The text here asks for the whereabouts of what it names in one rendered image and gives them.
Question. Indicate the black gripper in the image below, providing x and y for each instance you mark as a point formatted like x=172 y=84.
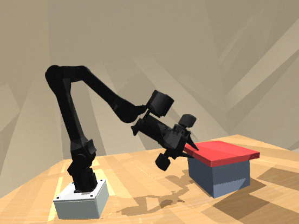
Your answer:
x=162 y=161

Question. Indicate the red lid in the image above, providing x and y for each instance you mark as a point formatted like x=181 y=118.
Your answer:
x=217 y=153

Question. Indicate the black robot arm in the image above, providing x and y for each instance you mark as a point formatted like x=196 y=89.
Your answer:
x=82 y=150

